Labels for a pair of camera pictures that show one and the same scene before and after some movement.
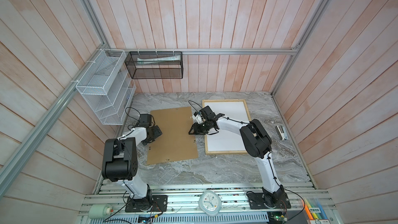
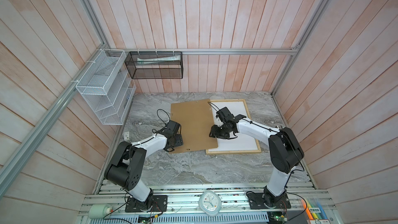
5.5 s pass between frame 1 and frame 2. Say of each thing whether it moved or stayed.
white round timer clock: stayed
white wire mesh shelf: stayed
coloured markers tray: stayed
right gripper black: moved
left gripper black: moved
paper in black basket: stayed
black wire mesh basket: stayed
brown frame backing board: moved
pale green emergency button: stayed
